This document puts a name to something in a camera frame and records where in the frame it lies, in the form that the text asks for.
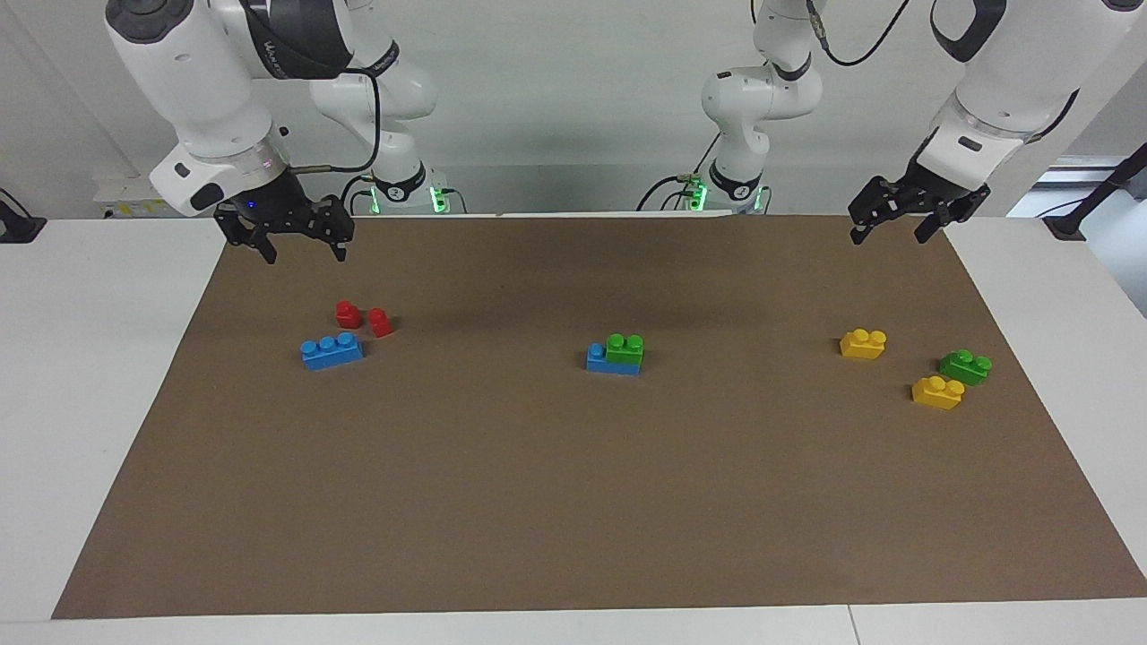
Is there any blue three-stud block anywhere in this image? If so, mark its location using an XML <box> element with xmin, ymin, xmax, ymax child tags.
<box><xmin>586</xmin><ymin>343</ymin><xmax>642</xmax><ymax>376</ymax></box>
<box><xmin>300</xmin><ymin>332</ymin><xmax>366</xmax><ymax>371</ymax></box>

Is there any black stand with pole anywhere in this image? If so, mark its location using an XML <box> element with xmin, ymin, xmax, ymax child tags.
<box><xmin>1042</xmin><ymin>143</ymin><xmax>1147</xmax><ymax>241</ymax></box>

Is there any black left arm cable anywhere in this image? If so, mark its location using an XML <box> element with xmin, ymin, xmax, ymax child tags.
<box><xmin>805</xmin><ymin>0</ymin><xmax>910</xmax><ymax>67</ymax></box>

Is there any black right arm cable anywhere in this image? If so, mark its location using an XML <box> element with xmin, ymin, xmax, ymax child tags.
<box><xmin>285</xmin><ymin>67</ymin><xmax>383</xmax><ymax>174</ymax></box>

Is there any yellow two-stud block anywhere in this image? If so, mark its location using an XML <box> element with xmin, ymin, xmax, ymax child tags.
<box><xmin>840</xmin><ymin>329</ymin><xmax>888</xmax><ymax>360</ymax></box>
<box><xmin>911</xmin><ymin>375</ymin><xmax>966</xmax><ymax>411</ymax></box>

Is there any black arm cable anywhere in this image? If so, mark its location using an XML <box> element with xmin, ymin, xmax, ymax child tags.
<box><xmin>805</xmin><ymin>0</ymin><xmax>910</xmax><ymax>67</ymax></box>
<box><xmin>285</xmin><ymin>67</ymin><xmax>383</xmax><ymax>174</ymax></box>

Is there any white power strip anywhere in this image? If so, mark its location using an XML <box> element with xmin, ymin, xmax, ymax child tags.
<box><xmin>92</xmin><ymin>175</ymin><xmax>171</xmax><ymax>220</ymax></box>

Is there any brown table mat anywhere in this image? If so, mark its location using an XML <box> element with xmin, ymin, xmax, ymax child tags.
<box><xmin>51</xmin><ymin>213</ymin><xmax>1147</xmax><ymax>620</ymax></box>

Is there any black table clamp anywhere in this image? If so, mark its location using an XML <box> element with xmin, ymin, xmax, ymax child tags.
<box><xmin>0</xmin><ymin>188</ymin><xmax>47</xmax><ymax>245</ymax></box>

